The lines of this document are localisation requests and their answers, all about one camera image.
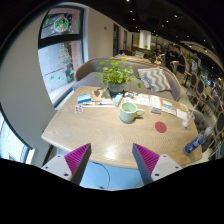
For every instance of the small teal box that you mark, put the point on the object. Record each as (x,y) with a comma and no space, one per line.
(117,100)

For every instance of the blue and white card pack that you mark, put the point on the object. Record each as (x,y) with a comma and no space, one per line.
(84,98)

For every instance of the small yellow card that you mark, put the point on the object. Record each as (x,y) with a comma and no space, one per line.
(183,107)

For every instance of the silver blister pack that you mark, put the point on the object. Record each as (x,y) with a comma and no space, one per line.
(79,108)

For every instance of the flat round red coaster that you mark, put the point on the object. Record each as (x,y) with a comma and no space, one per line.
(160,127)

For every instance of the pale green mug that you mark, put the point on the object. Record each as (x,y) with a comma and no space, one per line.
(128,112)

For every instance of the white pen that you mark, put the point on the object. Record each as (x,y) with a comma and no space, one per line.
(98,104)

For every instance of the grey curved sofa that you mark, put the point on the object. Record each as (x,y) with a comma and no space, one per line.
(88,80)

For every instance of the black-framed decorated window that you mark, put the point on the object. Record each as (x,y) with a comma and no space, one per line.
(60,60)

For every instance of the white paper napkin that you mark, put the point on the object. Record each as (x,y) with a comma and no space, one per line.
(181,114)

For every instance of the printed white brochure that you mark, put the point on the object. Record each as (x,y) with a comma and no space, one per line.
(138,99)

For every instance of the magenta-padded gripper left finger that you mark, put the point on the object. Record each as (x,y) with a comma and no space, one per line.
(77,160)

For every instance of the group of round-backed chairs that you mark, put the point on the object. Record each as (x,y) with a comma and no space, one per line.
(203,90)

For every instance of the grey chevron pillow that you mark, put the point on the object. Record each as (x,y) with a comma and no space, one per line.
(155,80)

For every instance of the green potted plant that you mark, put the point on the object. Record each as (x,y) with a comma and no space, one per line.
(116,75)

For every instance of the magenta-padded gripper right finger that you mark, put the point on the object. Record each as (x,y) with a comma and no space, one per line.
(146,160)

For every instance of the brown paper card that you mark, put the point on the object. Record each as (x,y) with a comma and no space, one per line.
(99,95)

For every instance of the blue and white booklet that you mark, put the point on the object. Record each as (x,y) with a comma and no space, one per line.
(168,107)

